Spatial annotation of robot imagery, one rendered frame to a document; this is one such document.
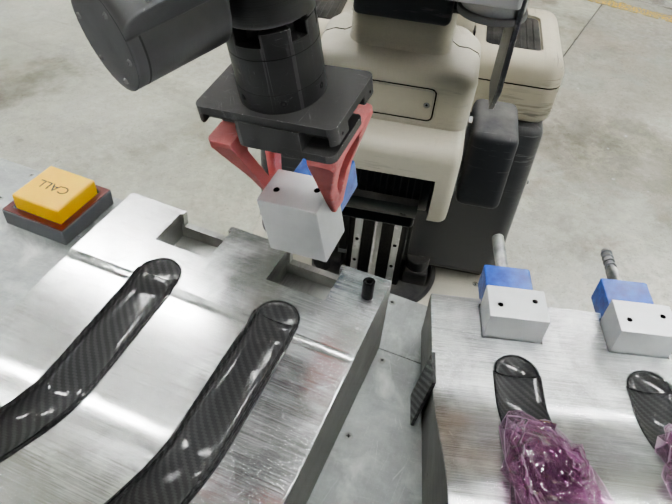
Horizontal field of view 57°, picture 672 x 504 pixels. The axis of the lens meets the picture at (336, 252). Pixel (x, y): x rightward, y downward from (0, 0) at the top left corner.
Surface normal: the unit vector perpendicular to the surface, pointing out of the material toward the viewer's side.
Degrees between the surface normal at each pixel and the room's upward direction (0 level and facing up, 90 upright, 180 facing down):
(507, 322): 90
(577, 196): 0
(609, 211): 0
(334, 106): 11
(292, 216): 99
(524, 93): 90
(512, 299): 0
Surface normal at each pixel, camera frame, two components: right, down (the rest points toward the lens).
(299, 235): -0.41, 0.71
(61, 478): 0.24, -0.93
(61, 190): 0.07, -0.72
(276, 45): 0.23, 0.71
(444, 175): -0.21, 0.76
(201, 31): 0.68, 0.57
